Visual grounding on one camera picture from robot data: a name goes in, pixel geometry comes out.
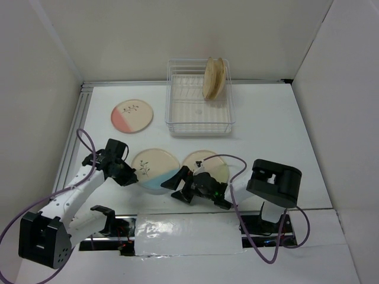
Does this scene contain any floral cream plate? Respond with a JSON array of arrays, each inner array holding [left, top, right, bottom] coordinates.
[[203, 57, 217, 99], [212, 57, 226, 99]]

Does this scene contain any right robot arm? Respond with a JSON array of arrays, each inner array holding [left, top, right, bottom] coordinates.
[[160, 157, 302, 232]]

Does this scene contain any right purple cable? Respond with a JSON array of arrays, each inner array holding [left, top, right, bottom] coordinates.
[[201, 153, 311, 264]]

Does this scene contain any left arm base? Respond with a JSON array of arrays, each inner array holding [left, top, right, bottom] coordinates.
[[79, 215, 137, 257]]

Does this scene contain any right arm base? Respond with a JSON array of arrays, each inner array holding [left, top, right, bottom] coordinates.
[[242, 214, 297, 248]]

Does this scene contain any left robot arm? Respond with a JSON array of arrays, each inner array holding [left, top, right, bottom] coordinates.
[[18, 139, 137, 269]]

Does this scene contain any white wire dish rack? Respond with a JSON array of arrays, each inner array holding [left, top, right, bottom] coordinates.
[[163, 58, 236, 134]]

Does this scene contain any pink and cream plate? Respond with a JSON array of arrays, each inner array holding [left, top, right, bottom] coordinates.
[[111, 99, 153, 134]]

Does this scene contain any white taped cover panel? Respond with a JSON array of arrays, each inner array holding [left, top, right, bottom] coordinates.
[[134, 213, 243, 256]]

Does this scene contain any blue and cream plate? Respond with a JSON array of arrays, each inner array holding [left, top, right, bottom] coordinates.
[[131, 148, 181, 195]]

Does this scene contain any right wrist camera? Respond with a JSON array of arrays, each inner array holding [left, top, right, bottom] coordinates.
[[193, 160, 206, 176]]

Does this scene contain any aluminium frame rail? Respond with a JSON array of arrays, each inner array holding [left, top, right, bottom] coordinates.
[[54, 79, 293, 190]]

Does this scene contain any green and cream plate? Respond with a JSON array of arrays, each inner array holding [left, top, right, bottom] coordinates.
[[182, 150, 229, 183]]

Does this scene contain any white drip tray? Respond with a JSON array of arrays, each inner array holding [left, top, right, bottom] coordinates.
[[170, 74, 232, 138]]

